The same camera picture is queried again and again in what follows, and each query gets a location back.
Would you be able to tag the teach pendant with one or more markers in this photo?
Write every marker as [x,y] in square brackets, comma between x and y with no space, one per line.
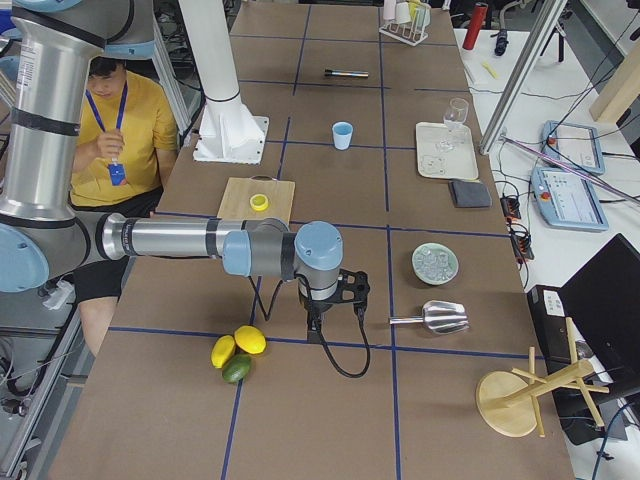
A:
[573,144]
[567,201]

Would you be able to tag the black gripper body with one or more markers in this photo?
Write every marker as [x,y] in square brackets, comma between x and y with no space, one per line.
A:
[317,308]

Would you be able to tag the black computer box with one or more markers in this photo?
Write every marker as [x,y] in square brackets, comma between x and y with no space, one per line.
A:
[549,319]

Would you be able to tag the teach pendant far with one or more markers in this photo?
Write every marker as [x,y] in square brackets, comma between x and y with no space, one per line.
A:
[573,144]

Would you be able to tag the metal muddler black tip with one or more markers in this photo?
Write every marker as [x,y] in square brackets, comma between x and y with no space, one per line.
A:
[333,73]

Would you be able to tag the bamboo cutting board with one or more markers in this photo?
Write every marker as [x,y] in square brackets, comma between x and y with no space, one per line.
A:
[235,201]

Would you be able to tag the metal ice scoop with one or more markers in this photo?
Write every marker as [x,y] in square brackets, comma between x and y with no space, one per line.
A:
[438,317]

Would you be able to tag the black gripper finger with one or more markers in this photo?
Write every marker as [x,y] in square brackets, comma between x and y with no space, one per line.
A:
[314,327]

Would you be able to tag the wooden cup tree stand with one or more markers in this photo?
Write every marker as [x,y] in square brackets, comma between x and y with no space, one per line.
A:
[508,401]

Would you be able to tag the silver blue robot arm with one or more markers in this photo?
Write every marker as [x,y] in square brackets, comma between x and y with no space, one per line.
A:
[43,237]

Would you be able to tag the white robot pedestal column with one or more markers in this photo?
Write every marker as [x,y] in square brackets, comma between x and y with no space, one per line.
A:
[228,132]

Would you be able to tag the black blue handheld tool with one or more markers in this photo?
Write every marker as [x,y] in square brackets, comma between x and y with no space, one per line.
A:
[501,42]

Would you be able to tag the black monitor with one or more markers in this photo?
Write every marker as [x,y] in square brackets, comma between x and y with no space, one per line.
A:
[602,298]

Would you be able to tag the cream bear tray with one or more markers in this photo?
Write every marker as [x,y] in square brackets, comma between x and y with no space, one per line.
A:
[445,154]

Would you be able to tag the red cylinder bottle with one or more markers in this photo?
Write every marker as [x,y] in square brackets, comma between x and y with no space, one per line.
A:
[475,25]

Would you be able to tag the yellow lemon slices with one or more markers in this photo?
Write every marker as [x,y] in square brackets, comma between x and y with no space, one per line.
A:
[259,202]

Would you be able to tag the person in yellow shirt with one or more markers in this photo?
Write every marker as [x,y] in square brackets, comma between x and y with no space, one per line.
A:
[127,146]

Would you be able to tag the green lime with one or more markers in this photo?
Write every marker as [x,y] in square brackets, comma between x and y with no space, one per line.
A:
[237,368]

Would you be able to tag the clear wine glass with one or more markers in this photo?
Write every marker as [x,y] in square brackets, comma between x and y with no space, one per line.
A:
[454,117]

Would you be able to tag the white cup drying rack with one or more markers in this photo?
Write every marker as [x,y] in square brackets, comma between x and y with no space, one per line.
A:
[406,21]

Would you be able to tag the orange black connector strip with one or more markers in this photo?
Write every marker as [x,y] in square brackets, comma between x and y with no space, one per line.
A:
[519,234]

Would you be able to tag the teach pendant near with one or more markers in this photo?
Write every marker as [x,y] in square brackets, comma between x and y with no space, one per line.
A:
[567,201]

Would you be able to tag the aluminium frame post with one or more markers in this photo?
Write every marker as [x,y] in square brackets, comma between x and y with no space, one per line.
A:
[542,28]

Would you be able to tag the dark grey folded cloth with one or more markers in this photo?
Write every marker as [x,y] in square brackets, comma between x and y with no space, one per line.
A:
[466,194]

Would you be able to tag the yellow lemon left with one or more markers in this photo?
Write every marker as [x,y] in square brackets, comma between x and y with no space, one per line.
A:
[222,351]

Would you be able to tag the yellow lemon upper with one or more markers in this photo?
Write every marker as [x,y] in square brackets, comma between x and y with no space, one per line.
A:
[250,339]

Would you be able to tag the green bowl of ice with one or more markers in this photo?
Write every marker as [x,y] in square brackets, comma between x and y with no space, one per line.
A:
[434,263]

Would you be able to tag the light blue cup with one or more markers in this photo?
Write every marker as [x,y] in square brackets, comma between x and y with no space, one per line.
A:
[342,132]

